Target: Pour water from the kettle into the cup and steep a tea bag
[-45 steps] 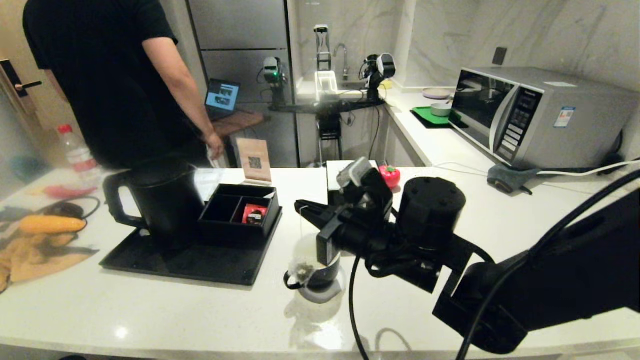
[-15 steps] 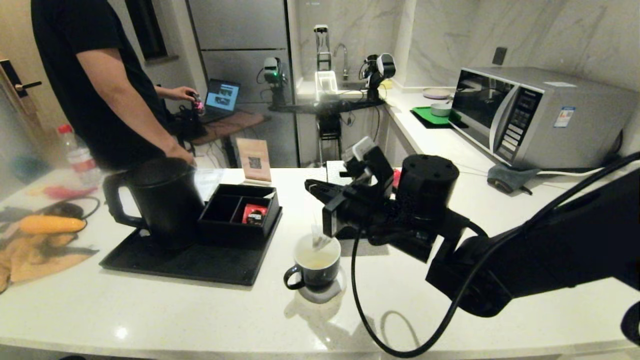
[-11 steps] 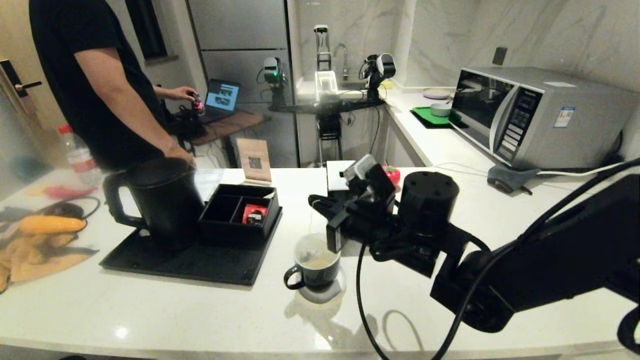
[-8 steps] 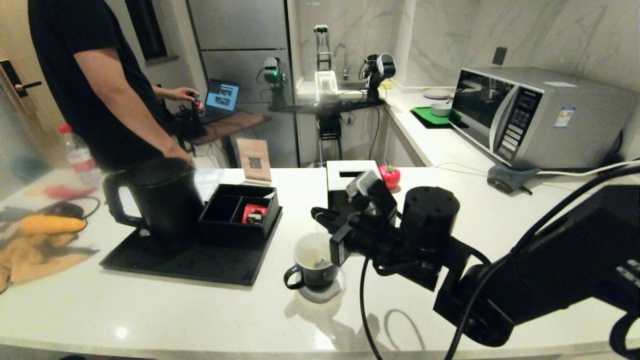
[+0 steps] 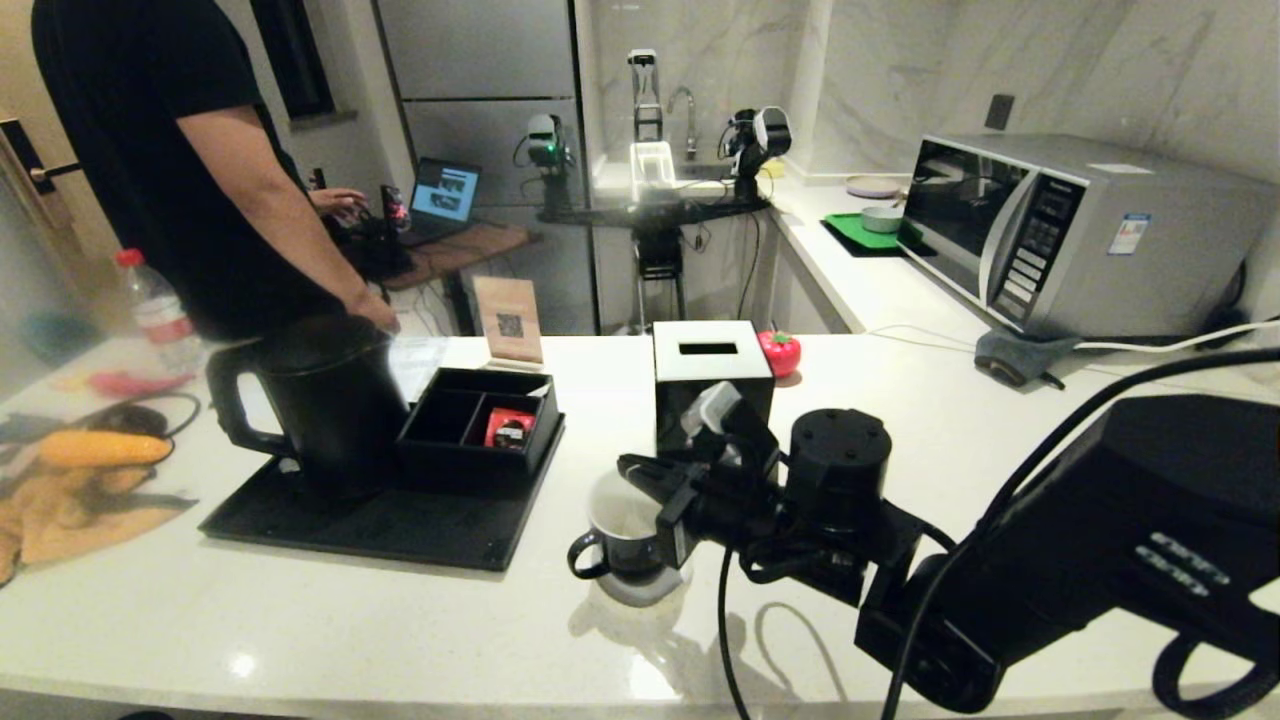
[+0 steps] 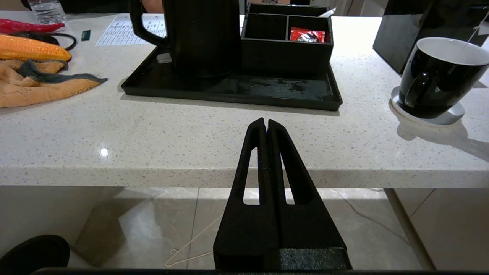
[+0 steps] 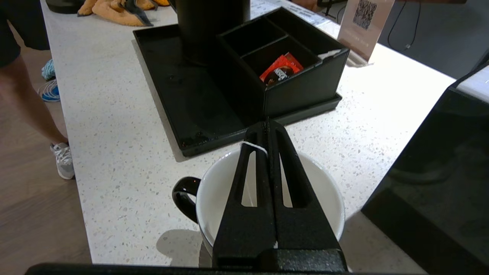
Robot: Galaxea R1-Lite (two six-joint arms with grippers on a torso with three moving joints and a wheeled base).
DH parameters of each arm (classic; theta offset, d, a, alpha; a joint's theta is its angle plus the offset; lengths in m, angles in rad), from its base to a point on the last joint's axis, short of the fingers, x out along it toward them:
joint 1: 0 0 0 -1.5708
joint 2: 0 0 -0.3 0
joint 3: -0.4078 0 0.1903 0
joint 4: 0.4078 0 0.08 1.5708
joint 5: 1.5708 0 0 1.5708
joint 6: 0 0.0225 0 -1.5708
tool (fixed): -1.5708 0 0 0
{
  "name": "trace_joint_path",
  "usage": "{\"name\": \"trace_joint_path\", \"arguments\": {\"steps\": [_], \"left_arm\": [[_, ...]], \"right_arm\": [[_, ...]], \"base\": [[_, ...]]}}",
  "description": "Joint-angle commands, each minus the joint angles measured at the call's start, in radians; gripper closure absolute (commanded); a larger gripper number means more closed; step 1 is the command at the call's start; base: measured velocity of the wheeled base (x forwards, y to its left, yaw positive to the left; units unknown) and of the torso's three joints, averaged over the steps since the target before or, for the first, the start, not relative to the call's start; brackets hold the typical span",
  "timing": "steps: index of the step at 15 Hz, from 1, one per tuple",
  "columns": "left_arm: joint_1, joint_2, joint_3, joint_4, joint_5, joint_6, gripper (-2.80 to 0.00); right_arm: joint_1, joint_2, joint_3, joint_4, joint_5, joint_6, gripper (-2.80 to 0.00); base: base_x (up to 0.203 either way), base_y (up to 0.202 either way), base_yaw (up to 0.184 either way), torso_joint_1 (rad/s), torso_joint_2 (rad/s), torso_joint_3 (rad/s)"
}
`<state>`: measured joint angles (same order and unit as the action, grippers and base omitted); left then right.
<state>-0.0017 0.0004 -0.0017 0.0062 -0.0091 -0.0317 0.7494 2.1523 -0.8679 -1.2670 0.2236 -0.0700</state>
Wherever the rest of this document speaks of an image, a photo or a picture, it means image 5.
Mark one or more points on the red sachet packet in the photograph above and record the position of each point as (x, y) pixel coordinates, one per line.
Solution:
(508, 428)

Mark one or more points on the white round coaster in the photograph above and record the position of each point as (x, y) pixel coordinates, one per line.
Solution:
(640, 592)

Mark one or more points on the plastic bottle red cap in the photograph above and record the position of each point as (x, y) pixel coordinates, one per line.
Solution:
(155, 310)

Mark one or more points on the dark mug white inside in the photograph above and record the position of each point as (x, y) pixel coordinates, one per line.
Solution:
(615, 530)

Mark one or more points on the black electric kettle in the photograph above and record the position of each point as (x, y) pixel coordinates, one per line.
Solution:
(330, 410)

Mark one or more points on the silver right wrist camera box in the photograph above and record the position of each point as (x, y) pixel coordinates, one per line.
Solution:
(712, 407)

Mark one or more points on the grey folded cloth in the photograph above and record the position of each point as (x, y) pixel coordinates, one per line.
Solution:
(1020, 355)

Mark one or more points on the black computer mouse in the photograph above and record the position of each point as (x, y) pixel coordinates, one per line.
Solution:
(125, 420)

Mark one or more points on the small grey bowl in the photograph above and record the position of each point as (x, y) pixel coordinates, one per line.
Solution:
(881, 220)

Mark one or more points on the chrome sink faucet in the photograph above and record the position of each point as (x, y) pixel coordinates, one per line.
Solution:
(690, 120)

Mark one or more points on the black serving tray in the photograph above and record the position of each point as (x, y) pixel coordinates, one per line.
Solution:
(400, 530)

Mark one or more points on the green tray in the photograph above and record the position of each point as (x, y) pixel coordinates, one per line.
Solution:
(850, 232)

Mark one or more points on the person's right hand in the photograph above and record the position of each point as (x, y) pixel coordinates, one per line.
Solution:
(375, 310)

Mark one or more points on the yellow sponge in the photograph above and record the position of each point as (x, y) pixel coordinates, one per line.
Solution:
(772, 169)

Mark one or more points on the pale pink plate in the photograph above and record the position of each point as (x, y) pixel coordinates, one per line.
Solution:
(872, 186)

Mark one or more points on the yellow corn cob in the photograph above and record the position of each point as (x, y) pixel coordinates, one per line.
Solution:
(105, 450)

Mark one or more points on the yellow cloth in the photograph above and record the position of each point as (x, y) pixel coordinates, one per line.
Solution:
(70, 520)

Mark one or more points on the brown QR code sign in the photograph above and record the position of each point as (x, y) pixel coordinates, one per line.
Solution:
(508, 320)

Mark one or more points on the teal object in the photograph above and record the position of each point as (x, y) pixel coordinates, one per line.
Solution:
(50, 335)

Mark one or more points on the white paper sachet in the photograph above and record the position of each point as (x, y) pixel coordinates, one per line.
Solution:
(537, 387)

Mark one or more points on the red tomato shaped ornament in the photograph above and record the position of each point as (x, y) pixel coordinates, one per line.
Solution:
(779, 353)

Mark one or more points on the black wall socket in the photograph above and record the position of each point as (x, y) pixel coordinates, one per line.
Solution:
(998, 112)

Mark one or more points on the person in black shirt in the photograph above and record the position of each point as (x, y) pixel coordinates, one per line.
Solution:
(130, 150)

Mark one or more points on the silver microwave oven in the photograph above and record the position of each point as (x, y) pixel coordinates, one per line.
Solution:
(1150, 250)

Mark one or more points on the person's right forearm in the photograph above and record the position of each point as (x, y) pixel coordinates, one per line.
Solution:
(270, 210)

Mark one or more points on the open laptop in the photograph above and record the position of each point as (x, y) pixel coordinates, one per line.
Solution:
(445, 192)

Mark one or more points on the red chili pepper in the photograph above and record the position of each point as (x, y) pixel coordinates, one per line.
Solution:
(125, 384)

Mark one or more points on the black tissue box white lid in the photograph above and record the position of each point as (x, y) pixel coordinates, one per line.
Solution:
(700, 340)

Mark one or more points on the black compartment box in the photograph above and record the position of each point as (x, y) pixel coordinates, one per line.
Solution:
(440, 455)

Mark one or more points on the person's left hand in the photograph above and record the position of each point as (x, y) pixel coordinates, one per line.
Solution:
(342, 202)

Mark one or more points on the white dish rack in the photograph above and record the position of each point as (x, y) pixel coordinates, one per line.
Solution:
(652, 169)

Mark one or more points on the dark window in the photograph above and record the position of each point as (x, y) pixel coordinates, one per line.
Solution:
(295, 55)

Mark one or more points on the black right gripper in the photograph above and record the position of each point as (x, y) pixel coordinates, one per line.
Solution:
(730, 515)

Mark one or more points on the black mounting bar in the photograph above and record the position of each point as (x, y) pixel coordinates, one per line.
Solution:
(650, 212)

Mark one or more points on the grey refrigerator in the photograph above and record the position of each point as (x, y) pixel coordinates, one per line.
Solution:
(500, 50)

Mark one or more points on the white paper sheet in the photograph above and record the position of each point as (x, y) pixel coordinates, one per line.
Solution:
(420, 365)

